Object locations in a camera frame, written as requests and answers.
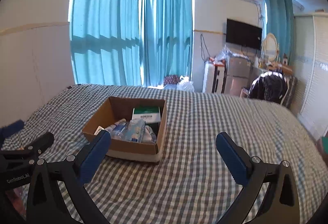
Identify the clear plastic bag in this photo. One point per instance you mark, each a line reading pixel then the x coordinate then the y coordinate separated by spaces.
pixel 223 53

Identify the light blue tissue pack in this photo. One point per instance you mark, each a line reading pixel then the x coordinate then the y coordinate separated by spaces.
pixel 135 131

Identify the oval white framed mirror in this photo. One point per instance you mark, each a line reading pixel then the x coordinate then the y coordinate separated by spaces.
pixel 270 47

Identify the wide teal curtain panel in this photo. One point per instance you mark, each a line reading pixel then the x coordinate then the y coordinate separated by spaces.
pixel 105 21

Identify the green and white medicine box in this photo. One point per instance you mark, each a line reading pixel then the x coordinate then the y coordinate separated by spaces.
pixel 146 111

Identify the checked bed sheet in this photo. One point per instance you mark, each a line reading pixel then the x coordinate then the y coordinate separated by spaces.
pixel 205 124

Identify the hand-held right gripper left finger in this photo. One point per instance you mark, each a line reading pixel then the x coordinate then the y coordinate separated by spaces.
pixel 94 154

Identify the white suitcase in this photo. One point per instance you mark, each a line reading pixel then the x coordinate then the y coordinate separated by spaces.
pixel 210 78

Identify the silver mini fridge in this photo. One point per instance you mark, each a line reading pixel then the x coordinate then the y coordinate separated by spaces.
pixel 237 75

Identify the black wall television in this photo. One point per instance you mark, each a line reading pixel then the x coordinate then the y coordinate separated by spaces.
pixel 243 33

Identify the white wardrobe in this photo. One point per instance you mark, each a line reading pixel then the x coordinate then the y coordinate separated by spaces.
pixel 311 72

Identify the floral bag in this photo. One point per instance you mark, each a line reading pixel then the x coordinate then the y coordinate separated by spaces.
pixel 171 80

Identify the white plastic bag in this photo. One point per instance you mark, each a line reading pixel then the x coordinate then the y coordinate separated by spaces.
pixel 185 85

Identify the clear plastic jar blue label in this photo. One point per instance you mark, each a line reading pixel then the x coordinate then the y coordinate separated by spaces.
pixel 120 133

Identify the brown cardboard box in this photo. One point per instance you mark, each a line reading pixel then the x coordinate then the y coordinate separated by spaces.
pixel 133 152

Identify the narrow teal curtain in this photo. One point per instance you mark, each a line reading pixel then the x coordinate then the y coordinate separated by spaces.
pixel 278 21

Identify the black jacket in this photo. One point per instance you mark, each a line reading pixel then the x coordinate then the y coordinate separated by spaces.
pixel 269 87

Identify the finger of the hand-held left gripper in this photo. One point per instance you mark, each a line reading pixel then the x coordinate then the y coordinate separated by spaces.
pixel 11 128
pixel 42 140

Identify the silver blister pack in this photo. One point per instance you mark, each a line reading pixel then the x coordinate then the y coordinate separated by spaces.
pixel 98 130

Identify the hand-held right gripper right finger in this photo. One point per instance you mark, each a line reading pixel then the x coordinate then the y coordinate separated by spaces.
pixel 230 160

